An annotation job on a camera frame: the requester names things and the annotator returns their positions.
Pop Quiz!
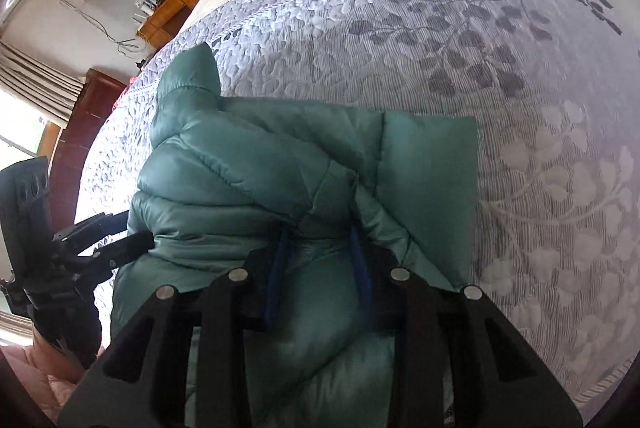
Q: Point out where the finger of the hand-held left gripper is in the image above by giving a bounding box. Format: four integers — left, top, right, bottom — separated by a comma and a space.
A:
54, 209, 130, 253
91, 231, 157, 281

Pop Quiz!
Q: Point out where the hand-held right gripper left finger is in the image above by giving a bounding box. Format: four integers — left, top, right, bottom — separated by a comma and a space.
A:
57, 228, 296, 428

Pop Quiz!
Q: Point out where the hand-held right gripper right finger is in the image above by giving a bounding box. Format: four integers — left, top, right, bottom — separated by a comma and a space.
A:
349, 224, 584, 428

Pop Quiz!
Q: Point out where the green puffer jacket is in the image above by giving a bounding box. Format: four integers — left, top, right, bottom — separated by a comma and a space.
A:
110, 42, 481, 428

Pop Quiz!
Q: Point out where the person's left forearm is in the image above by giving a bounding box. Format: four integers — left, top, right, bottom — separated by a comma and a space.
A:
0, 315, 87, 412

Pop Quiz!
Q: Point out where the dark wooden headboard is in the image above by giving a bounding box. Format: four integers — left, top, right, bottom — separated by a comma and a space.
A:
49, 68, 132, 219

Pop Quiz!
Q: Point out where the bright window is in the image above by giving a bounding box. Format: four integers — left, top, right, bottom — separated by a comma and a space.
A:
0, 88, 52, 169

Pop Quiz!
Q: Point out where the beige pleated curtain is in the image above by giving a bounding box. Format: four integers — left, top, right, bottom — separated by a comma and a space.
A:
0, 40, 87, 129

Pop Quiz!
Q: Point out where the brown wooden desk cabinet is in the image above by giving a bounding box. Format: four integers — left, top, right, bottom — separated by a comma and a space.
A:
136, 0, 212, 52

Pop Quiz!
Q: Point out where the grey leaf-print quilted bedspread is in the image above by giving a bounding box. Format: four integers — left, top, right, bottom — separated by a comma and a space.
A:
75, 0, 640, 414

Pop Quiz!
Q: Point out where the white wall cable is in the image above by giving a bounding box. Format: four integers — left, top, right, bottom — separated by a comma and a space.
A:
41, 0, 147, 54

